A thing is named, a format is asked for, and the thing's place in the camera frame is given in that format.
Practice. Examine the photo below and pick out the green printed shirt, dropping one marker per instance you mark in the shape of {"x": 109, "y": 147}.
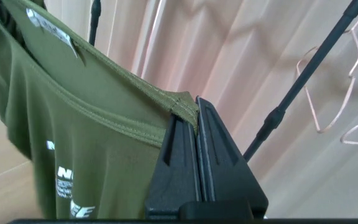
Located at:
{"x": 89, "y": 140}

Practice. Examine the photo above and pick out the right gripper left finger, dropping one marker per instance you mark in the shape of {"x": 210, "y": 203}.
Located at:
{"x": 172, "y": 174}

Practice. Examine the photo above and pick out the black clothes rack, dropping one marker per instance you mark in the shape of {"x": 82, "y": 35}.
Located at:
{"x": 306, "y": 74}

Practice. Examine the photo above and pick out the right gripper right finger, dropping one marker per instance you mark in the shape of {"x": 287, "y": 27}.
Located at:
{"x": 228, "y": 174}

